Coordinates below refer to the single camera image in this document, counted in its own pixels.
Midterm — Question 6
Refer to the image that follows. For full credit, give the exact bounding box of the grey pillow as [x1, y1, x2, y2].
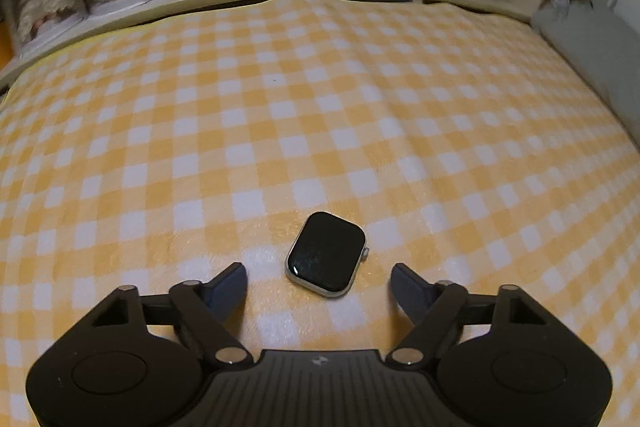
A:
[530, 2, 639, 140]

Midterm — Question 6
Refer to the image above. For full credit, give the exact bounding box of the yellow checkered blanket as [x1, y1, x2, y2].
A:
[1, 0, 639, 426]

